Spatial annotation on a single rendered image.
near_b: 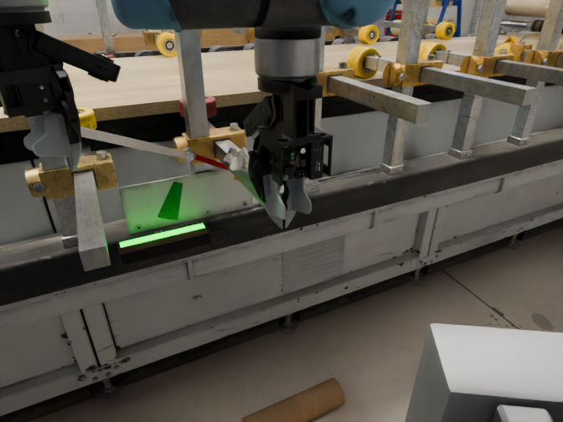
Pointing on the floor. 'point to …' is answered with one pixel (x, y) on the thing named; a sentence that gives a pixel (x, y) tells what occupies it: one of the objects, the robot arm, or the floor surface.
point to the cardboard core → (302, 404)
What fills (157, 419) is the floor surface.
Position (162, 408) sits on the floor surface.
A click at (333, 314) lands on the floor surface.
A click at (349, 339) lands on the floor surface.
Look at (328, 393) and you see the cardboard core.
